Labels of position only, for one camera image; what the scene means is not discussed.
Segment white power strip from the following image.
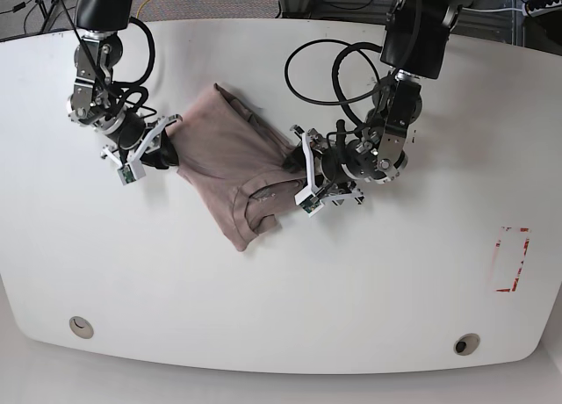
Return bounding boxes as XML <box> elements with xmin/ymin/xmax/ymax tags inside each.
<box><xmin>523</xmin><ymin>0</ymin><xmax>561</xmax><ymax>17</ymax></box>

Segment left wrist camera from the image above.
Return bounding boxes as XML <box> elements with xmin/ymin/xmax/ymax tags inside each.
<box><xmin>294</xmin><ymin>186</ymin><xmax>325</xmax><ymax>218</ymax></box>

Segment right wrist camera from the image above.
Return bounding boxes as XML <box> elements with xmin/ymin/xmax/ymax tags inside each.
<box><xmin>117</xmin><ymin>161</ymin><xmax>146</xmax><ymax>185</ymax></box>

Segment right table grommet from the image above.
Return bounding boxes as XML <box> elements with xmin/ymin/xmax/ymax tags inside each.
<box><xmin>453</xmin><ymin>333</ymin><xmax>480</xmax><ymax>357</ymax></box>

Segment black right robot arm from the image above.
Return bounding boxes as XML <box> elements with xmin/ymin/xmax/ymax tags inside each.
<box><xmin>68</xmin><ymin>0</ymin><xmax>180</xmax><ymax>173</ymax></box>

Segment red tape marking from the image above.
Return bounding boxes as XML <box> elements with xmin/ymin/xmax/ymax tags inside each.
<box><xmin>491</xmin><ymin>227</ymin><xmax>530</xmax><ymax>292</ymax></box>

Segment left table grommet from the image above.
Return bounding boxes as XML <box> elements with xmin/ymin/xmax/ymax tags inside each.
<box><xmin>68</xmin><ymin>316</ymin><xmax>94</xmax><ymax>340</ymax></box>

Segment table grommet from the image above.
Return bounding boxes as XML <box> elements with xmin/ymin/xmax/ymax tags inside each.
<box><xmin>453</xmin><ymin>333</ymin><xmax>480</xmax><ymax>357</ymax></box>
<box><xmin>68</xmin><ymin>316</ymin><xmax>94</xmax><ymax>340</ymax></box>

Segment dusty pink T-shirt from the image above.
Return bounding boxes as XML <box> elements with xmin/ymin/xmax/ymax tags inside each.
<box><xmin>167</xmin><ymin>84</ymin><xmax>306</xmax><ymax>251</ymax></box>

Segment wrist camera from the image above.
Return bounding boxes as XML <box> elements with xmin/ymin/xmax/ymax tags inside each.
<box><xmin>117</xmin><ymin>161</ymin><xmax>146</xmax><ymax>185</ymax></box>
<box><xmin>294</xmin><ymin>186</ymin><xmax>325</xmax><ymax>218</ymax></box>

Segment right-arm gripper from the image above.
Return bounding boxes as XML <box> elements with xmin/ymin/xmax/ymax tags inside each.
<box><xmin>99</xmin><ymin>112</ymin><xmax>182</xmax><ymax>170</ymax></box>

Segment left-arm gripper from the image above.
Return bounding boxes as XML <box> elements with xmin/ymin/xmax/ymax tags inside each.
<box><xmin>283</xmin><ymin>125</ymin><xmax>364</xmax><ymax>206</ymax></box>

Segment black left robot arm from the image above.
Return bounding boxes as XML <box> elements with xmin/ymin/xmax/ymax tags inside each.
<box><xmin>291</xmin><ymin>0</ymin><xmax>461</xmax><ymax>215</ymax></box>

